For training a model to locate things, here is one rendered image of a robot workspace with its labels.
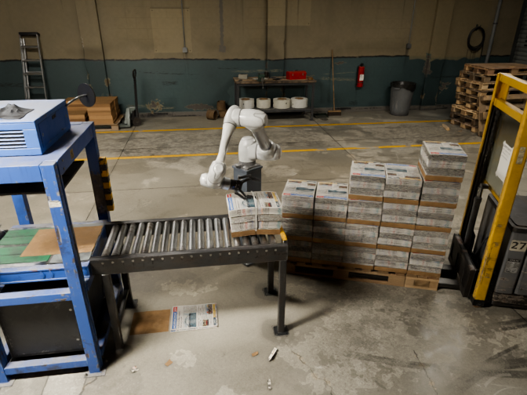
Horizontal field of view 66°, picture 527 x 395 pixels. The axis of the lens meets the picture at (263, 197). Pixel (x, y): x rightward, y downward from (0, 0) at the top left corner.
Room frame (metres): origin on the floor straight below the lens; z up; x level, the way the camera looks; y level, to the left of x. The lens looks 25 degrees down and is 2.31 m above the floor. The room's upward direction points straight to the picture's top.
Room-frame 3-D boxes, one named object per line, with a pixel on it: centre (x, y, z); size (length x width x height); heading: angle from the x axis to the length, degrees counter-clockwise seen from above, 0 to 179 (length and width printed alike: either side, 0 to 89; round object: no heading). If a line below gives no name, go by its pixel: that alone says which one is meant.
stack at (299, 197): (3.33, -0.77, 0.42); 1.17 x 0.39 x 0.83; 79
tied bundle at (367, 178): (3.31, -0.91, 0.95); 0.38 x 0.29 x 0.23; 168
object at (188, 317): (2.61, 0.56, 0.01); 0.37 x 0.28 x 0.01; 99
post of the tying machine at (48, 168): (2.08, 1.17, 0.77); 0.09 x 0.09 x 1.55; 9
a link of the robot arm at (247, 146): (3.52, 0.14, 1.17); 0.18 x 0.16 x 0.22; 74
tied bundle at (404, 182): (3.25, -1.19, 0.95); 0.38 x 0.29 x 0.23; 168
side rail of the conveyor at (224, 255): (2.36, 0.49, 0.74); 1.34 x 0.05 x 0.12; 99
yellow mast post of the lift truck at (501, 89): (3.43, -1.97, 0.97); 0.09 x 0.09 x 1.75; 79
